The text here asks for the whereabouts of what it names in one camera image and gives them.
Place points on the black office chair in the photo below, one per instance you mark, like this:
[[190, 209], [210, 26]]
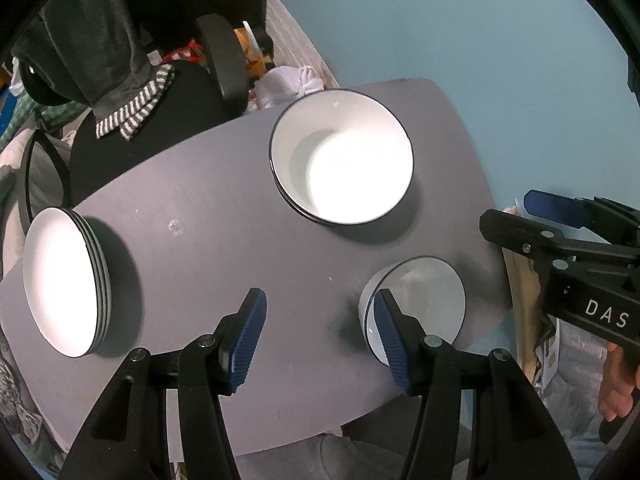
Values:
[[165, 110]]

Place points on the white plastic bag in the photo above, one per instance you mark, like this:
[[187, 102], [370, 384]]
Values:
[[290, 85]]

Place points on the person's right hand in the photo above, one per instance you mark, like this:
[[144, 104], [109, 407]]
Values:
[[620, 380]]

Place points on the green checked cloth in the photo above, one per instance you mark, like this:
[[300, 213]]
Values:
[[30, 115]]

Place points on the silver quilted bag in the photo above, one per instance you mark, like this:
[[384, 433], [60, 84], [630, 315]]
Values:
[[575, 375]]

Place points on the white plate with black rim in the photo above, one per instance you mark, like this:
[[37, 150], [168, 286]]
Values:
[[108, 290], [100, 285], [60, 280], [104, 287]]

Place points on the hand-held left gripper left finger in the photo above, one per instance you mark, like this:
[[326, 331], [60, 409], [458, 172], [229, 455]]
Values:
[[247, 340]]

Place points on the grey white striped cloth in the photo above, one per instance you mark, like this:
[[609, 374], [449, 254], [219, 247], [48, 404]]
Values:
[[15, 390]]

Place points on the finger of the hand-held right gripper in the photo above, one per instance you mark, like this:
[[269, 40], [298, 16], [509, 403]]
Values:
[[520, 237], [555, 205]]

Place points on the orange plastic bag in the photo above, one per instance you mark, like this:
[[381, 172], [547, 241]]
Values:
[[257, 62]]

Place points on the light wooden frame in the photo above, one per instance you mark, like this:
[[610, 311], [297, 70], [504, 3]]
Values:
[[525, 300]]

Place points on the grey garment with striped cuffs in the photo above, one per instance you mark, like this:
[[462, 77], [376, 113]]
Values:
[[100, 35]]

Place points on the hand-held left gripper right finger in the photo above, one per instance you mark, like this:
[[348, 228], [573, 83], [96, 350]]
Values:
[[392, 340]]

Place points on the small white ribbed bowl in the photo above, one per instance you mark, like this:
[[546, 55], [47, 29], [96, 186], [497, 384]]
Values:
[[425, 300]]

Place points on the red striped packet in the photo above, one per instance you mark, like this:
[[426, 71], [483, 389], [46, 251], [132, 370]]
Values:
[[190, 50]]

